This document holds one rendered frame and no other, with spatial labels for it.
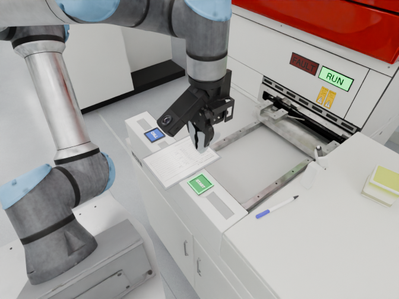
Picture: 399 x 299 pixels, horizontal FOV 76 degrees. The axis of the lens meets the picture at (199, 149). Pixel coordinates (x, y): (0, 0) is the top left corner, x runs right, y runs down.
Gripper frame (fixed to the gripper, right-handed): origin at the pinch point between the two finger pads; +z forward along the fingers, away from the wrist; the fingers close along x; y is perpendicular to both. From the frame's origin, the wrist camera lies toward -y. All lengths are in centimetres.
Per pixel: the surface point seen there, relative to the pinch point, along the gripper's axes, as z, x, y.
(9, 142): 111, 193, -62
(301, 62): 0, 13, 58
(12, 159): 111, 169, -64
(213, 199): 15.0, -6.1, 0.6
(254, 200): 25.6, -9.3, 15.8
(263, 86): 17, 27, 57
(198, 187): 14.2, -0.9, -0.6
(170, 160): 14.3, 12.8, -1.4
